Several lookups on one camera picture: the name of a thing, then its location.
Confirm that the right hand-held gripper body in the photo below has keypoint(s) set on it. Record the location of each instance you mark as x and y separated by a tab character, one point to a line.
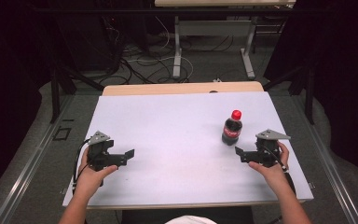
265	149

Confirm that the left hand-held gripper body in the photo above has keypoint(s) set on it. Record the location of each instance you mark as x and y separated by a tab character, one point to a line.
99	149

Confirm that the dark cola bottle red label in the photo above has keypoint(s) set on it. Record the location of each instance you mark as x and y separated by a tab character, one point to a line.
231	132

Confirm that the red bottle cap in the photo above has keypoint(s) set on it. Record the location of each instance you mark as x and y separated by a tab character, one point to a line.
236	114

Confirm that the person's right hand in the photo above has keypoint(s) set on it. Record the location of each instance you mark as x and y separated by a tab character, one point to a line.
272	174

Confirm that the person's left hand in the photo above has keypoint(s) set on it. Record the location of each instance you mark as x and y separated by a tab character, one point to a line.
90	179

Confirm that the white table mat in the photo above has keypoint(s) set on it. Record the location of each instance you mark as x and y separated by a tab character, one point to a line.
174	124

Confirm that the black metal stand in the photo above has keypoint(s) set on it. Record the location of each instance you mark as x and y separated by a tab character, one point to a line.
309	93
55	93

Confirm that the wooden table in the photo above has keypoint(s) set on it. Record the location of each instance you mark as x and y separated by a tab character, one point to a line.
167	88

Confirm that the person's white clothing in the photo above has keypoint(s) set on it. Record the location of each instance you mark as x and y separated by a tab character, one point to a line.
191	220

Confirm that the dark curtain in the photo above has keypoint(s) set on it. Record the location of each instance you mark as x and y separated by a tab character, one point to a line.
9	77
348	77

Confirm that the white-framed desk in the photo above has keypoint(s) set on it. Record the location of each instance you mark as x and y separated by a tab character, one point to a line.
214	28

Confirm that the black floor socket frame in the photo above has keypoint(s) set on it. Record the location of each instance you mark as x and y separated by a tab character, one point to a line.
56	134

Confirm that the small metal table bracket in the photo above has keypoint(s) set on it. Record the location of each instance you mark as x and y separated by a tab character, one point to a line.
311	185
64	191

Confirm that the metal floor rail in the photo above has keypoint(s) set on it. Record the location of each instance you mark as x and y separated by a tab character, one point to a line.
332	174
24	174

